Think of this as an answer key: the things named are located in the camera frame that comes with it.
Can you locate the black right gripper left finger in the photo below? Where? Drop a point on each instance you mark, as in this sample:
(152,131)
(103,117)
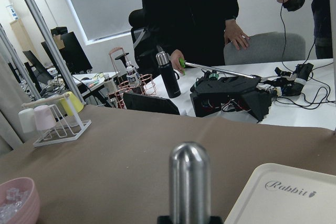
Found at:
(163,220)

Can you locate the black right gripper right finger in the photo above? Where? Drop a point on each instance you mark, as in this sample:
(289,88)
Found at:
(215,220)

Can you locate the steel muddler black tip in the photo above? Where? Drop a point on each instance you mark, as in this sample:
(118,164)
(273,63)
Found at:
(189,184)

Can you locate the clear ice cubes pile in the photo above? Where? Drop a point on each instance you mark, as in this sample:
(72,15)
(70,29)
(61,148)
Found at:
(13,202)

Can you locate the pink cup in rack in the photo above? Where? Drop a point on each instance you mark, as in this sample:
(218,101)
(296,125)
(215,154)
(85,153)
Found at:
(44,118)

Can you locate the white cup in rack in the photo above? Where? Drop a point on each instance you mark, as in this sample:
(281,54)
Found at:
(27,120)

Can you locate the cream rabbit tray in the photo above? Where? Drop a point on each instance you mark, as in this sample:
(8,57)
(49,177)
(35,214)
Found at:
(277,193)

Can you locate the black device on desk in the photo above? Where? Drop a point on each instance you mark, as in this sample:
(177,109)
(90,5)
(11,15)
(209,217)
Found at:
(210,96)

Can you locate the pink bowl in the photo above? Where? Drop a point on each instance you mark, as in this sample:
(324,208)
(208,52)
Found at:
(30,210)

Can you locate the black thermos bottle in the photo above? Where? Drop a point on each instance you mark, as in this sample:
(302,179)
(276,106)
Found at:
(168,75)

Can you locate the grey office chair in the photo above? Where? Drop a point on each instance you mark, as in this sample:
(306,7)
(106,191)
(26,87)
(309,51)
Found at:
(267,47)

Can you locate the person in black jacket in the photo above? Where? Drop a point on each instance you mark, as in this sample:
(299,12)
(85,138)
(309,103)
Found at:
(194,30)

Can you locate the white wire cup rack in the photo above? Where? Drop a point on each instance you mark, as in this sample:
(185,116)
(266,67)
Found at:
(69,125)

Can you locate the copper wire bottle rack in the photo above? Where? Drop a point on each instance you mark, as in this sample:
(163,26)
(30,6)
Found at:
(135,82)

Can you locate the aluminium frame post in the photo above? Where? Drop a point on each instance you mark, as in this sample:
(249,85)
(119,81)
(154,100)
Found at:
(38,17)

